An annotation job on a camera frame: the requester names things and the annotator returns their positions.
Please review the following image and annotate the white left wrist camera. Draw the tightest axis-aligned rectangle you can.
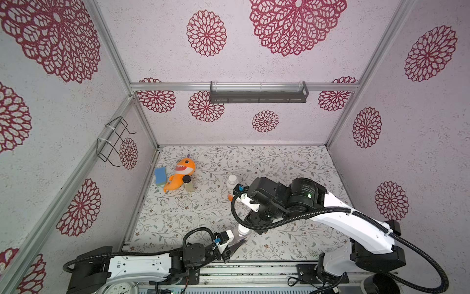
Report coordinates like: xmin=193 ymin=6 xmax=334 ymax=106
xmin=214 ymin=230 xmax=234 ymax=254

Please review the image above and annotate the white dial gauge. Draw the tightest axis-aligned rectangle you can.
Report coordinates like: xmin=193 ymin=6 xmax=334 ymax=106
xmin=96 ymin=282 xmax=139 ymax=294

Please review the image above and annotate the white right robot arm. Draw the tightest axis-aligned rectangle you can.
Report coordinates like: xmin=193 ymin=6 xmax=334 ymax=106
xmin=232 ymin=177 xmax=406 ymax=277

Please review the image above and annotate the black capped square bottle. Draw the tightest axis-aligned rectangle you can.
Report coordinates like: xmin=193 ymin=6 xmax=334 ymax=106
xmin=182 ymin=175 xmax=194 ymax=192

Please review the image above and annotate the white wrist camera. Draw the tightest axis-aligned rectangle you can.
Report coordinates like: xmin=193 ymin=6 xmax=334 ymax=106
xmin=233 ymin=184 xmax=259 ymax=212
xmin=214 ymin=230 xmax=234 ymax=254

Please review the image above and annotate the small white bottle cap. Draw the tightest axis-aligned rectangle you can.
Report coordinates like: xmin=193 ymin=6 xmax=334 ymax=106
xmin=237 ymin=224 xmax=251 ymax=236

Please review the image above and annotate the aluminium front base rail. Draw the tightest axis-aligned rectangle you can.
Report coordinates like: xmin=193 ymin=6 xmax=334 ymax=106
xmin=95 ymin=253 xmax=405 ymax=294

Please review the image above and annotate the white round bottle cap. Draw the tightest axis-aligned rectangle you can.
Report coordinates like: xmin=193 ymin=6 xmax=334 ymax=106
xmin=227 ymin=175 xmax=238 ymax=185

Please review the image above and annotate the blue green sponge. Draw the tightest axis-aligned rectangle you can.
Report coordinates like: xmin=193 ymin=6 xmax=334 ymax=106
xmin=154 ymin=167 xmax=167 ymax=186

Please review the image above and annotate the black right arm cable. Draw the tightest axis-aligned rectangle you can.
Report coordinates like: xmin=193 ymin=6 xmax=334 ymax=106
xmin=230 ymin=190 xmax=449 ymax=294

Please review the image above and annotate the white bottle orange base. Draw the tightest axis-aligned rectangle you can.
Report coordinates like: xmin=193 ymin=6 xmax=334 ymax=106
xmin=226 ymin=180 xmax=239 ymax=202

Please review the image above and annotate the black wire wall rack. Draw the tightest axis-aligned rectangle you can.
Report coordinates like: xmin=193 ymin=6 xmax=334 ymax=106
xmin=95 ymin=116 xmax=137 ymax=168

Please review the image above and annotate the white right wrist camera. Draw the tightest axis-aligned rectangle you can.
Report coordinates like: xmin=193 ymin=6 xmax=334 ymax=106
xmin=233 ymin=184 xmax=259 ymax=212

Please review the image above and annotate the orange shark plush toy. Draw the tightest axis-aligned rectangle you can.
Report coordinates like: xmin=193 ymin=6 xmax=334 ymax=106
xmin=164 ymin=157 xmax=196 ymax=193

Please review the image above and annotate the grey wall shelf rail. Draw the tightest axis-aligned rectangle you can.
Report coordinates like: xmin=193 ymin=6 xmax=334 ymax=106
xmin=209 ymin=82 xmax=310 ymax=104

